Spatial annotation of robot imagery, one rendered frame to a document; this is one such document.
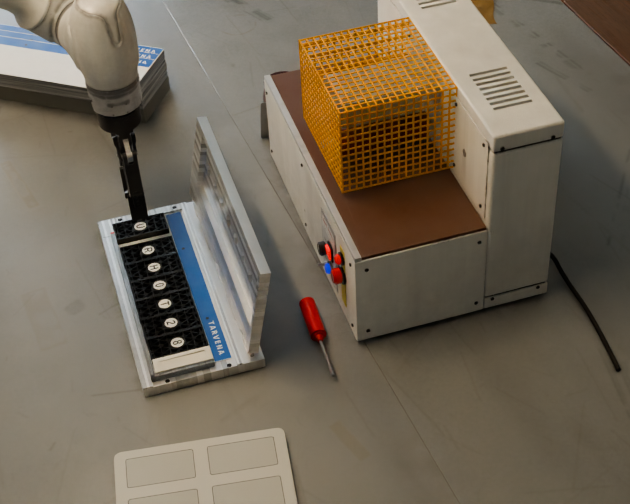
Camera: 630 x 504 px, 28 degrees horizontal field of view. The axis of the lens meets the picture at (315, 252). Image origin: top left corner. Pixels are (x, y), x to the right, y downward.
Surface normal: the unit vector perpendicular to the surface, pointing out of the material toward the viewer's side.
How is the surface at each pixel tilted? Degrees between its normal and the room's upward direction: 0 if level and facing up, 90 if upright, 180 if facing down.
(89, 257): 0
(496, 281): 90
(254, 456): 0
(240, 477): 0
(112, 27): 77
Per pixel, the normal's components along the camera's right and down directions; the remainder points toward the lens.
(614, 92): -0.04, -0.73
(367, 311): 0.29, 0.64
